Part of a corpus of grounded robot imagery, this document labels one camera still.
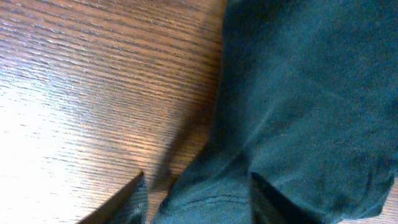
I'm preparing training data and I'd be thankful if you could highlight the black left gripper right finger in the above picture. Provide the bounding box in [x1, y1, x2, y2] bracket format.
[249, 172, 317, 224]

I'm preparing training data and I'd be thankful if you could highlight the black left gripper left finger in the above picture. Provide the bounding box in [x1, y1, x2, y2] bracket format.
[78, 172, 148, 224]

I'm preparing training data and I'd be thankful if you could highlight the dark green t-shirt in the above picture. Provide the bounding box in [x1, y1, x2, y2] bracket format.
[153, 0, 397, 223]

